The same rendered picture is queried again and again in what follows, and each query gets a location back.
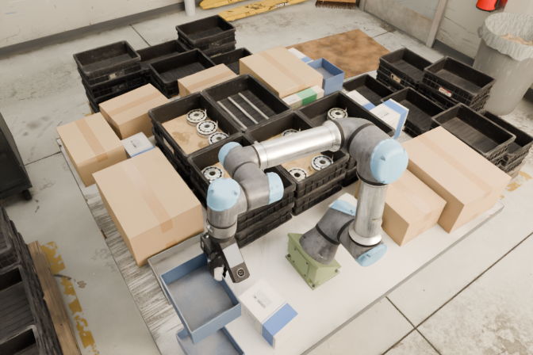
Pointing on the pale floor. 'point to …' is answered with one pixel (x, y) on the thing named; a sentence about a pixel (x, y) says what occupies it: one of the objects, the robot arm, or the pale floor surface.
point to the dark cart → (11, 166)
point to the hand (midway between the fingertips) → (222, 278)
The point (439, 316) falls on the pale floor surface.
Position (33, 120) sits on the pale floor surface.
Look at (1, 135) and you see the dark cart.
